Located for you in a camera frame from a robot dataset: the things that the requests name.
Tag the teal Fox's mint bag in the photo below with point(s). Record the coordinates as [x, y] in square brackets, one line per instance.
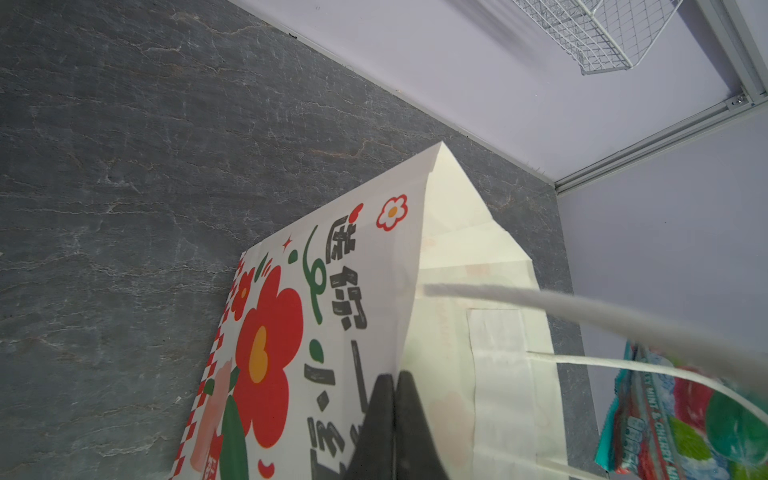
[665, 427]

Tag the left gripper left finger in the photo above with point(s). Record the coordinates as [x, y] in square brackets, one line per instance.
[374, 455]

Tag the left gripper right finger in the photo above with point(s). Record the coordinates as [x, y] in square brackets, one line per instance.
[416, 457]

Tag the white wire shelf basket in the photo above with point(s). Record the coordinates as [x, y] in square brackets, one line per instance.
[602, 36]

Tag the white floral paper bag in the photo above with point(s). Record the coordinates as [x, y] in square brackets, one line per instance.
[410, 272]

